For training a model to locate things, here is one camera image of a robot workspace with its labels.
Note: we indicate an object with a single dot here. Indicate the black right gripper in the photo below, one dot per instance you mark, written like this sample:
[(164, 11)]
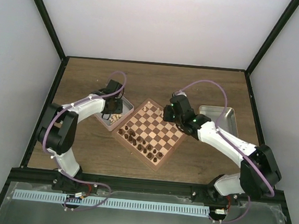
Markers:
[(166, 112)]

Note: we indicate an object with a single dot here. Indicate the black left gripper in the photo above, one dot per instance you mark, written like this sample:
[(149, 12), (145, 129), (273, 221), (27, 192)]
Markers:
[(118, 110)]

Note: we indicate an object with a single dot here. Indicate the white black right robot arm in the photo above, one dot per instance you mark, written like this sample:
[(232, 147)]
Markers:
[(259, 172)]

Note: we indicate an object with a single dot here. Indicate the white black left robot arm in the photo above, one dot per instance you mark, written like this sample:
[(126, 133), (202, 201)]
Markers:
[(59, 123)]

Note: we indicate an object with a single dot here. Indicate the wooden chess board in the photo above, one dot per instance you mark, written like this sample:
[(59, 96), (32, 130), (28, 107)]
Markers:
[(149, 130)]

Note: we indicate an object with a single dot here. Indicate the pink metal tin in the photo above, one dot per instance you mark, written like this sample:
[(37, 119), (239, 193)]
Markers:
[(128, 109)]

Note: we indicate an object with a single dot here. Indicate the yellow bear tin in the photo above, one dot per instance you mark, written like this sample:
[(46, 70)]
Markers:
[(227, 121)]

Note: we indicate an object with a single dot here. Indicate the black aluminium frame rail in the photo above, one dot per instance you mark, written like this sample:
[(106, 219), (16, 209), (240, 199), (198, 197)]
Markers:
[(195, 192)]

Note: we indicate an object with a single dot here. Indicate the light blue slotted cable duct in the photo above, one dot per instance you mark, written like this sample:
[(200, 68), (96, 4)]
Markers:
[(117, 203)]

